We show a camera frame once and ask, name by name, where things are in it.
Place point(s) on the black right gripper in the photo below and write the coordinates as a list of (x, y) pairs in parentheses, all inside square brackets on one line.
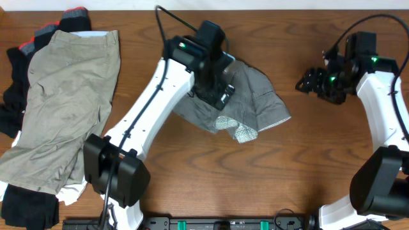
[(313, 80)]

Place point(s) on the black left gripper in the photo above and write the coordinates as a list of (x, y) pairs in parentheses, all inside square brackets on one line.
[(213, 98)]

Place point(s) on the grey shorts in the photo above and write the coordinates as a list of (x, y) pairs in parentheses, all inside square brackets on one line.
[(254, 106)]

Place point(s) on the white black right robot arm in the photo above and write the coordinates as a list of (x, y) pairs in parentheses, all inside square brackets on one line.
[(376, 193)]

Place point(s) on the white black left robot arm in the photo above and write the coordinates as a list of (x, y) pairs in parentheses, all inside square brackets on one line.
[(114, 164)]

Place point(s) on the khaki shorts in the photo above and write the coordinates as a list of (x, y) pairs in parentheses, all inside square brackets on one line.
[(72, 82)]

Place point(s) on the white garment under pile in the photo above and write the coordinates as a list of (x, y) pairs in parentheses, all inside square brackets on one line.
[(69, 194)]

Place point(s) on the black garment with red trim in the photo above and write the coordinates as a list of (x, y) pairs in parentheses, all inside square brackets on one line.
[(15, 97)]

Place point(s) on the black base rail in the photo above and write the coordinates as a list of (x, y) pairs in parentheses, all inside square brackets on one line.
[(281, 222)]

